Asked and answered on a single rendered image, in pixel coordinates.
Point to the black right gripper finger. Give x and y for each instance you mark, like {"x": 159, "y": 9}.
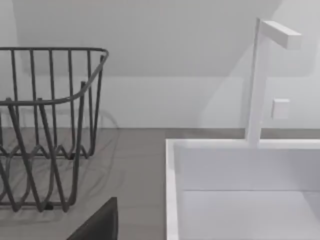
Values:
{"x": 103, "y": 225}

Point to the white sink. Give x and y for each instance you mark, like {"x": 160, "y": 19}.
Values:
{"x": 175, "y": 200}

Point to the tall white tap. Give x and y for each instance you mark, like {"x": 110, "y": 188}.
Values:
{"x": 257, "y": 75}

